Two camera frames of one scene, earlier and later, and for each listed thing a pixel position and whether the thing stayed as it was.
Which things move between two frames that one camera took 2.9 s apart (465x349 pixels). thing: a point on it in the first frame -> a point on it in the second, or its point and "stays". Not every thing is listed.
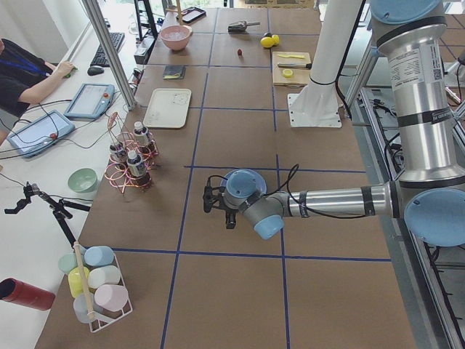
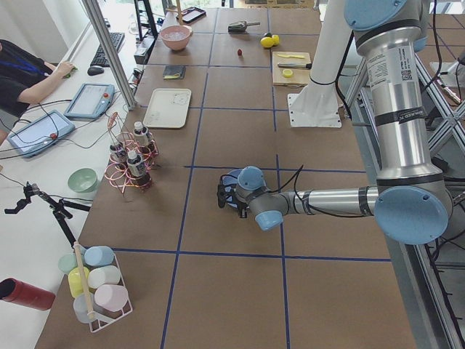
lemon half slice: [287, 73] stays
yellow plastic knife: [300, 57] stays
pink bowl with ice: [176, 37] stays
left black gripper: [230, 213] -> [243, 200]
